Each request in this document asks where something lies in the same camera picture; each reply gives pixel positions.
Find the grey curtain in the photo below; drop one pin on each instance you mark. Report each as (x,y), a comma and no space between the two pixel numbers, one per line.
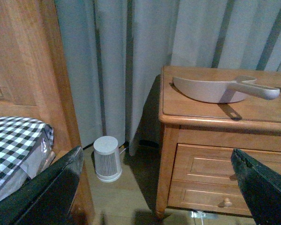
(115,50)

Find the black white checkered bedsheet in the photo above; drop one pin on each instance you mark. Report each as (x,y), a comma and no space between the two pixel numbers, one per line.
(25,151)

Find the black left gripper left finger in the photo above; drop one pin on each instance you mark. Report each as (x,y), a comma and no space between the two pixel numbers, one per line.
(47,198)

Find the white small air purifier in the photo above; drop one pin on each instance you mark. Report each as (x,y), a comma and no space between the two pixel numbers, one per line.
(107,159)

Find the wooden bed headboard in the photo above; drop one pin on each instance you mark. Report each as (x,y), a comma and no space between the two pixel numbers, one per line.
(34,82)

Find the pink plastic dustpan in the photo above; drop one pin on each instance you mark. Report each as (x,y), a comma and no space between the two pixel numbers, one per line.
(224,92)

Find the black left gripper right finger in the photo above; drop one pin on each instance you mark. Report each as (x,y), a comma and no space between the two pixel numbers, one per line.
(260,187)

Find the wooden nightstand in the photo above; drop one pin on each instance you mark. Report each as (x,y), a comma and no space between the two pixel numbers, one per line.
(198,140)

